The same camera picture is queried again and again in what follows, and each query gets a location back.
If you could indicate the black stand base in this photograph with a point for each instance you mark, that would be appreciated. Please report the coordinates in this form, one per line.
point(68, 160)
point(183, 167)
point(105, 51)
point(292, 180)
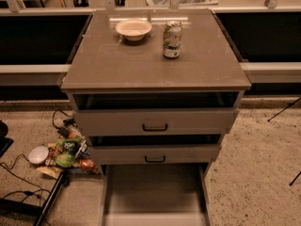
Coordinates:
point(39, 212)

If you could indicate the grey drawer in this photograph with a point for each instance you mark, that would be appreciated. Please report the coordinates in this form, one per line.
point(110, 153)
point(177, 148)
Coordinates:
point(155, 195)
point(124, 150)
point(155, 114)

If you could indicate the red can on floor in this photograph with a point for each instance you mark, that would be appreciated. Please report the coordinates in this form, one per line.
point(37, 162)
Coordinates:
point(87, 164)

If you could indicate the green white soda can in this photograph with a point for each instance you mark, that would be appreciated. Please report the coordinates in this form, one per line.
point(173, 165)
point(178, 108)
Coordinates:
point(172, 39)

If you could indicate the white paper bowl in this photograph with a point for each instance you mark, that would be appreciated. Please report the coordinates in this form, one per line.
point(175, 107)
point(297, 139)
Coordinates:
point(133, 30)

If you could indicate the green snack bag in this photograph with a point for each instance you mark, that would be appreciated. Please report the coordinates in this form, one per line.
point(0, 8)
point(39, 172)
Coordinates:
point(67, 158)

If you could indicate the grey drawer cabinet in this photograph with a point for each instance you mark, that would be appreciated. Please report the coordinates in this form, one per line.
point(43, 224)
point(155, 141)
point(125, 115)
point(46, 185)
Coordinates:
point(107, 63)

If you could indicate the black tripod leg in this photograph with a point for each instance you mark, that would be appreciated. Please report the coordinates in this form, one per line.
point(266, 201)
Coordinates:
point(295, 178)

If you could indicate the white bowl on floor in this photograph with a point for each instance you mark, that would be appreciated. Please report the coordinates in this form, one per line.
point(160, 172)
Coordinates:
point(38, 155)

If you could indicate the tan snack wrapper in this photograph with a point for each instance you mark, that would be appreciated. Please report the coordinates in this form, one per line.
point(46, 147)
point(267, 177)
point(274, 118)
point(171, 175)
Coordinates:
point(50, 171)

